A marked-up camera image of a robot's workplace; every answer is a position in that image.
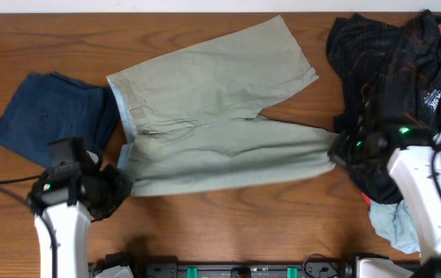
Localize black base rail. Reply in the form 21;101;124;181
88;253;424;278

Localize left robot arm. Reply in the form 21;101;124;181
28;163;134;277

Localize folded navy blue shorts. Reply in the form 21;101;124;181
0;73;119;168

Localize black patterned shirt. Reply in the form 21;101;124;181
326;10;441;204

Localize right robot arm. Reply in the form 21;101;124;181
328;126;441;277

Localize khaki cargo shorts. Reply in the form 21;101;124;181
107;16;334;196

